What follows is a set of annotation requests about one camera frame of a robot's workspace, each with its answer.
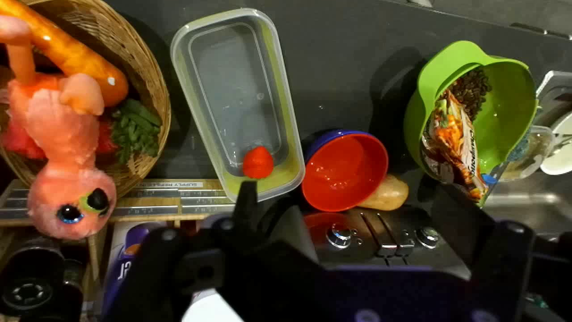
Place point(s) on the round wicker basket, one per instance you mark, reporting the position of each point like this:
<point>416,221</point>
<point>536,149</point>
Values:
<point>119,37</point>

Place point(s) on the green leafy toy vegetable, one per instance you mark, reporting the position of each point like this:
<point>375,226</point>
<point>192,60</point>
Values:
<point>137,128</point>

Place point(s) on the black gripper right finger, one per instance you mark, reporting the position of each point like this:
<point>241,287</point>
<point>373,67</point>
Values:
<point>462,226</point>

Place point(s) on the green plastic bowl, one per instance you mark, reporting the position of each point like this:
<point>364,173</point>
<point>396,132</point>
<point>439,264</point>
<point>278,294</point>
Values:
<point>507,114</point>

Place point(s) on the coffee beans pile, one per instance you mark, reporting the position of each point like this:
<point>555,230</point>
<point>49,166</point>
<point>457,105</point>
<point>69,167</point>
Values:
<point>473,90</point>

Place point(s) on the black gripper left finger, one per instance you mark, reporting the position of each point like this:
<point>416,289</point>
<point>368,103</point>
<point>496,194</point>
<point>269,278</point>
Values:
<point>246,207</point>

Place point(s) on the black round appliance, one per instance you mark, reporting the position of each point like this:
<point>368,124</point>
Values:
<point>37,280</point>

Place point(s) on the blue labelled can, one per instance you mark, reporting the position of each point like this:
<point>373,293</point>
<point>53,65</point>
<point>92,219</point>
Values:
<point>123,262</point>

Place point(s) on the clear rectangular plastic container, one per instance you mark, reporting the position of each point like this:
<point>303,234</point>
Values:
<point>239,90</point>

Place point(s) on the brown potato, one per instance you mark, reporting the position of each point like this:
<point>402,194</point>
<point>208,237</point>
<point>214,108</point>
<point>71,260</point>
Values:
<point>387,194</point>

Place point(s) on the blue plastic bowl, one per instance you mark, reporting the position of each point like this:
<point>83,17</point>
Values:
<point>325,139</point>

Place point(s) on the pink plush toy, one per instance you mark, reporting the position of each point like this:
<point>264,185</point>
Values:
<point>65,137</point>

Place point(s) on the orange toy carrot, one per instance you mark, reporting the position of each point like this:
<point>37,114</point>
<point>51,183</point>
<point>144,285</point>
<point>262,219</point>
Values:
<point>73,56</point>

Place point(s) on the red plastic bowl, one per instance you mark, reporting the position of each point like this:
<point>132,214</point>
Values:
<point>343,173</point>

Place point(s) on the wooden slat crate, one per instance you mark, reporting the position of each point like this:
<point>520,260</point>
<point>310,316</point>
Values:
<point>173,200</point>

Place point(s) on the stainless steel toaster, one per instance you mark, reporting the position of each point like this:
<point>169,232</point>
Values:
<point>382,239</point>

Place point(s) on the red toy food piece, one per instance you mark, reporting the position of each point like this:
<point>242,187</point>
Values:
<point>21,142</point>

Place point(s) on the dirty clear food container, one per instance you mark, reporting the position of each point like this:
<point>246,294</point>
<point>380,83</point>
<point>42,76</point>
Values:
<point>559,153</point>

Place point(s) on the orange instant noodle packet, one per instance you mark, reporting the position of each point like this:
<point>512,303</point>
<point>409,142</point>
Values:
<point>457,146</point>

